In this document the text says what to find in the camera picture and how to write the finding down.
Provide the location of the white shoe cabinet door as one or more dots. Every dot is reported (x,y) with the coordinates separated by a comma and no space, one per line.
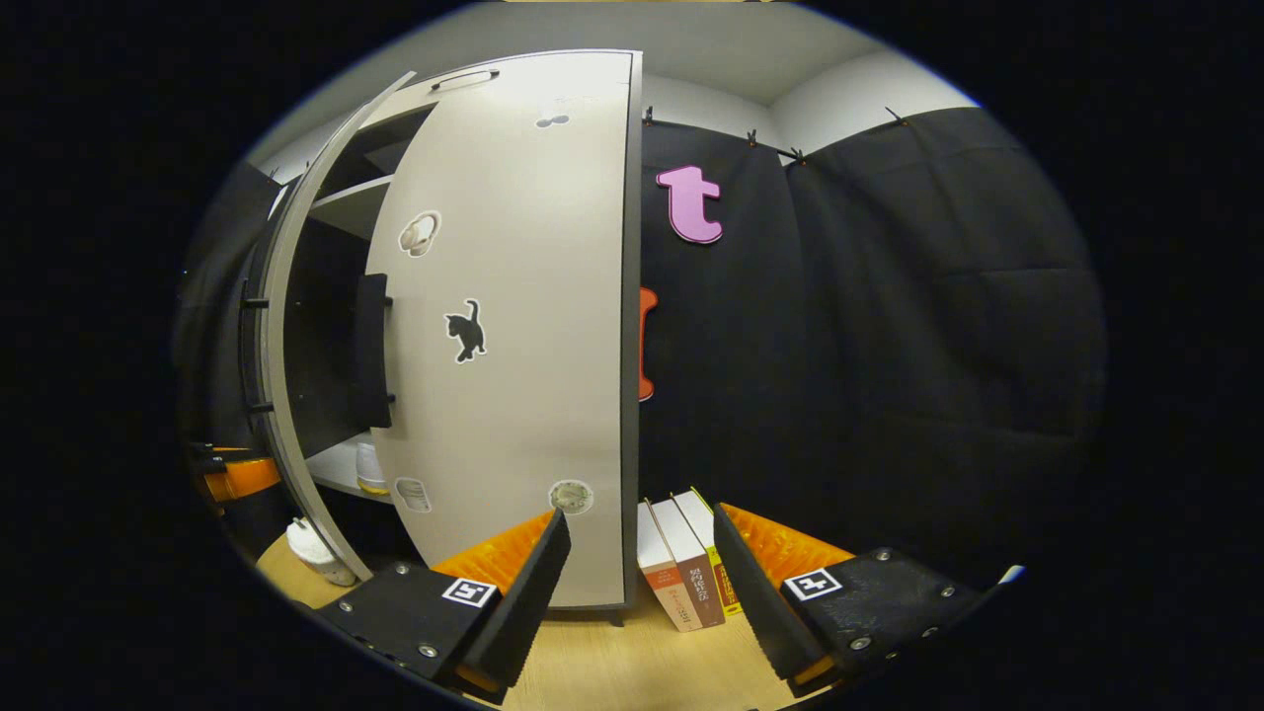
(533,247)
(275,346)

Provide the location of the brown spine book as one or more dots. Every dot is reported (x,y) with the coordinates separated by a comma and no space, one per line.
(696,578)

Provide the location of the white shoe cabinet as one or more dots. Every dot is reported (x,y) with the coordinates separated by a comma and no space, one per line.
(346,207)

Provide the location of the white cabinet drawer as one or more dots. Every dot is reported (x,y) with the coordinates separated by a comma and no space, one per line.
(415,99)

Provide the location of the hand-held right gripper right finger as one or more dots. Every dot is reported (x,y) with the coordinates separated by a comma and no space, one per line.
(760,592)

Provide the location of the yellow spine book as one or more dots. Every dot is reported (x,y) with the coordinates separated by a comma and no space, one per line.
(719,568)

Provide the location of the white canvas shoe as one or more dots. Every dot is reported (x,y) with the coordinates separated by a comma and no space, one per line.
(370,469)

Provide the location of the pale round plush toy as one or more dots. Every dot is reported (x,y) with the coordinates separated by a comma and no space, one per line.
(316,553)

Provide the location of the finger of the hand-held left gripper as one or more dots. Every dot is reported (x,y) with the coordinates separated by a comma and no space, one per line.
(247,477)

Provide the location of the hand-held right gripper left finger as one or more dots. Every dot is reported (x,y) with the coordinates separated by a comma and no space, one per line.
(528,602)

